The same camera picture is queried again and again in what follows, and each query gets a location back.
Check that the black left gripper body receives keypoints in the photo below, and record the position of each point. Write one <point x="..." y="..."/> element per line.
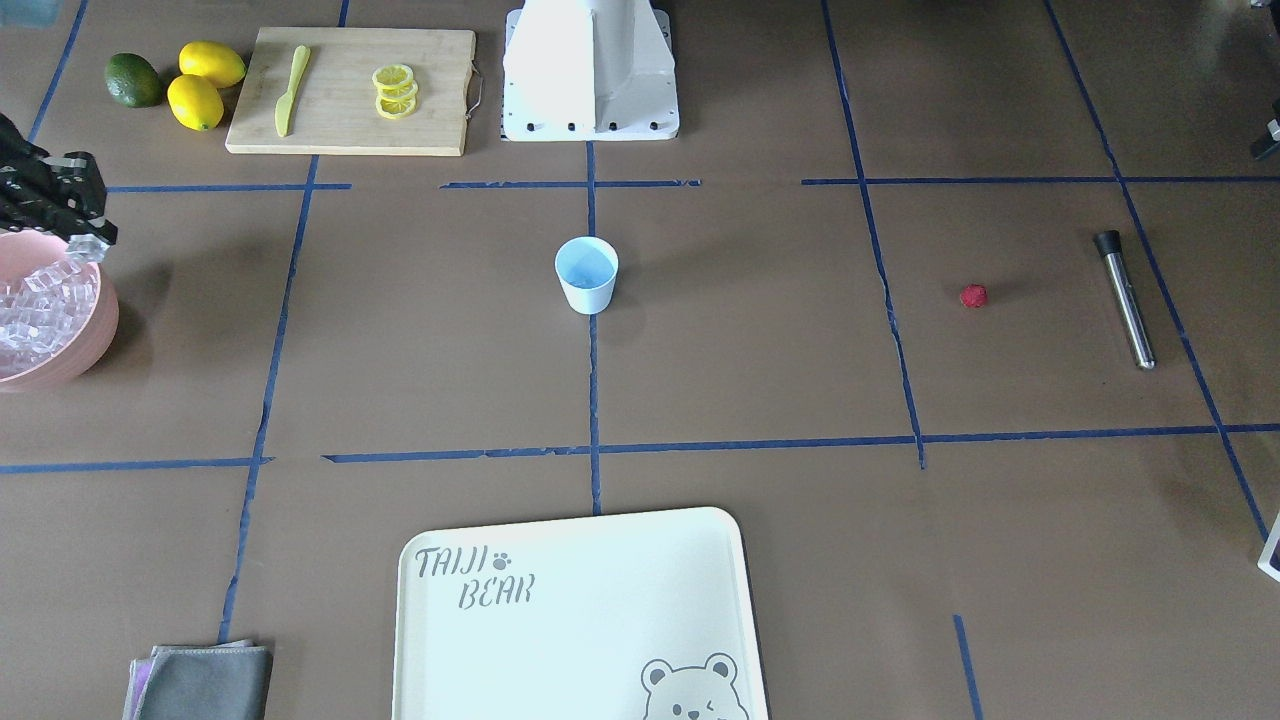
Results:
<point x="1270" y="140"/>

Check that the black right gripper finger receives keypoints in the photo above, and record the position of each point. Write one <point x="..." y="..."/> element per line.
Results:
<point x="71" y="223"/>
<point x="77" y="183"/>

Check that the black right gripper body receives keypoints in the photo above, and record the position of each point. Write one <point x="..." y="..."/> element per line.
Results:
<point x="50" y="192"/>

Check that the clear ice cubes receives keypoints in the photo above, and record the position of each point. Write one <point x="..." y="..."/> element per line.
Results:
<point x="45" y="305"/>

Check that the light blue plastic cup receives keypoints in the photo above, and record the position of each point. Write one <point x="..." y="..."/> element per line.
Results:
<point x="587" y="268"/>

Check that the pink bowl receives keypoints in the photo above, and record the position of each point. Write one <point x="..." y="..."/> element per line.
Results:
<point x="85" y="335"/>

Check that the green lime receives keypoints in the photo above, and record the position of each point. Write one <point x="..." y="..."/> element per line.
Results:
<point x="132" y="81"/>

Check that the yellow lemon lower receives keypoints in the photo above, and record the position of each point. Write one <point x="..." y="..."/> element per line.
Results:
<point x="195" y="102"/>

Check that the yellow lemon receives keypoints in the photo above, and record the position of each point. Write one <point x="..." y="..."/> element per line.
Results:
<point x="195" y="102"/>
<point x="220" y="64"/>

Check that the yellow lemon upper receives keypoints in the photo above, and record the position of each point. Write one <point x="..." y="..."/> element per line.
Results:
<point x="220" y="64"/>

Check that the steel muddler black tip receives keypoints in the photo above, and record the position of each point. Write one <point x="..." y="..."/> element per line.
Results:
<point x="1110" y="248"/>

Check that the wooden cutting board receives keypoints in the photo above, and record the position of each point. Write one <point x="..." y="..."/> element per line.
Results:
<point x="334" y="112"/>

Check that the yellow plastic knife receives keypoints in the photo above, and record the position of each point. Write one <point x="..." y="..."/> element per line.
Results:
<point x="284" y="105"/>

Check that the lemon slices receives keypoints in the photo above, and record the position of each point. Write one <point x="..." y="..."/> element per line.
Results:
<point x="396" y="91"/>

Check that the red strawberry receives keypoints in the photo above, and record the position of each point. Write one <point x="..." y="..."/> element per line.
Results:
<point x="974" y="296"/>

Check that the grey folded cloth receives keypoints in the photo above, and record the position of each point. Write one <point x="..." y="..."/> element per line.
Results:
<point x="225" y="681"/>

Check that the cream bear tray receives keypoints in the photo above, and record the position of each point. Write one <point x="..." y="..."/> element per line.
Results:
<point x="647" y="615"/>

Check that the wire cup rack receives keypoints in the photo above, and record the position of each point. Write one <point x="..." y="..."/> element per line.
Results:
<point x="1268" y="561"/>

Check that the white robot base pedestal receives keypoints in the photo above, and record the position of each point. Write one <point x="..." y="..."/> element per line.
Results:
<point x="589" y="71"/>

